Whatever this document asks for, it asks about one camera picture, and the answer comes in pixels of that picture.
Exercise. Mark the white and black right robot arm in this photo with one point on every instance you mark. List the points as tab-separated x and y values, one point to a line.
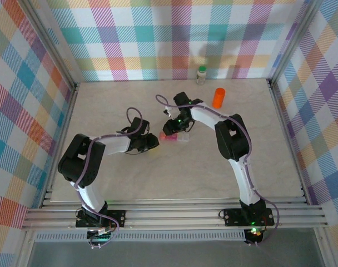
208	116

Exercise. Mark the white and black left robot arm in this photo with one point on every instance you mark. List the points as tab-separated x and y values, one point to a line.
116	144

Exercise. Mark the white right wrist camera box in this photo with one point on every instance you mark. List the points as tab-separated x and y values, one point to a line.
168	111

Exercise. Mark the aluminium frame post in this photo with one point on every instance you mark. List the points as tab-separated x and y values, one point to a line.
293	41
52	44

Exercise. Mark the aluminium table side rail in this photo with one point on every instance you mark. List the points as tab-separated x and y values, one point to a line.
62	144
287	139

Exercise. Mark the aluminium mounting rail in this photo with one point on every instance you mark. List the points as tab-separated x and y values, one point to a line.
171	214

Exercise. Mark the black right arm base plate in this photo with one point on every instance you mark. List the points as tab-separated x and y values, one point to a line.
233	218

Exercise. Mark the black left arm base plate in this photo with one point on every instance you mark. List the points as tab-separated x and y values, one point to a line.
121	214

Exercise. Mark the orange pill bottle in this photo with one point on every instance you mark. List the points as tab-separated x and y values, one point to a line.
219	97

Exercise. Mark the white pill bottle green label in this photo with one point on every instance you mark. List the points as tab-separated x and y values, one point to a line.
201	76

